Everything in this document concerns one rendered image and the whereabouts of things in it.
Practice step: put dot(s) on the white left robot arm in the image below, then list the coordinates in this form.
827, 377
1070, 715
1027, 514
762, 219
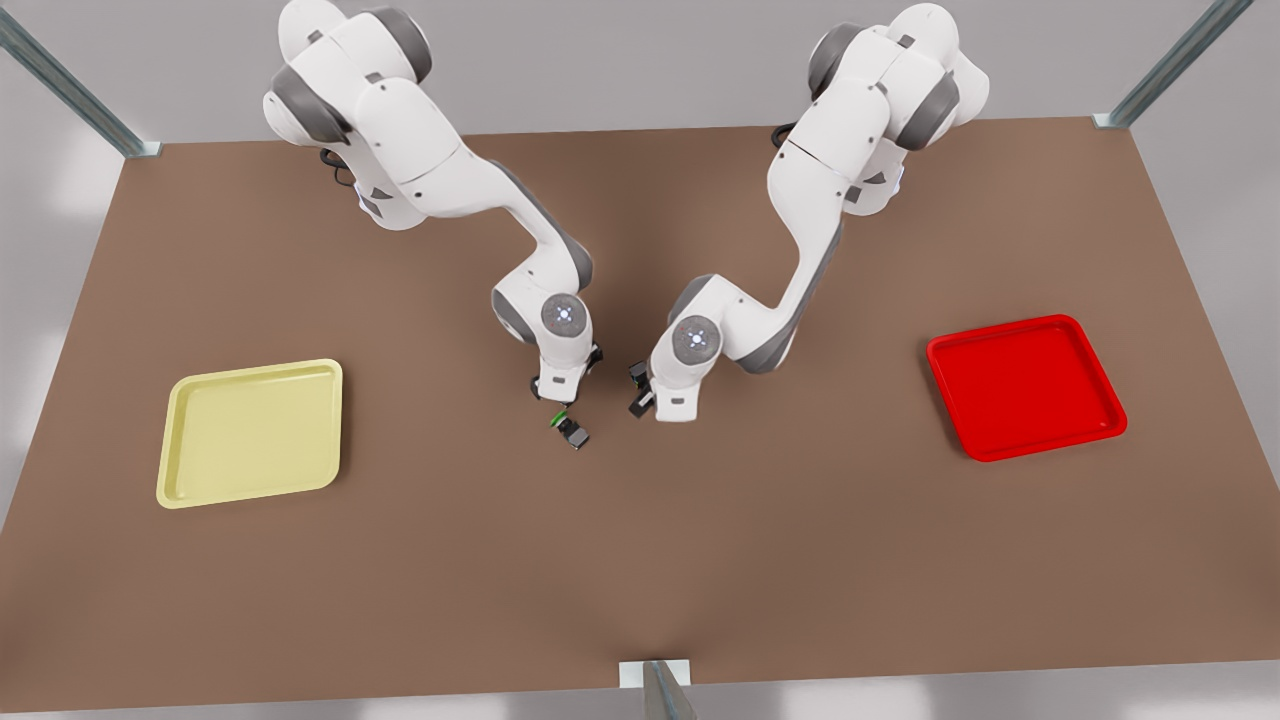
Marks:
830, 170

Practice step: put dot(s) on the red square tray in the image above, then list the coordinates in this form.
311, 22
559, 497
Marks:
1025, 386

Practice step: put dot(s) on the pale yellow square tray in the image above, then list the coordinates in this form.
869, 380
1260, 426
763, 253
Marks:
252, 433

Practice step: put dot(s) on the silver frame post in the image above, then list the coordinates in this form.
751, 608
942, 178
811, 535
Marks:
660, 690
70, 88
1170, 65

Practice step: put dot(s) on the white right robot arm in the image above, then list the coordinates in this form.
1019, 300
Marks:
440, 175

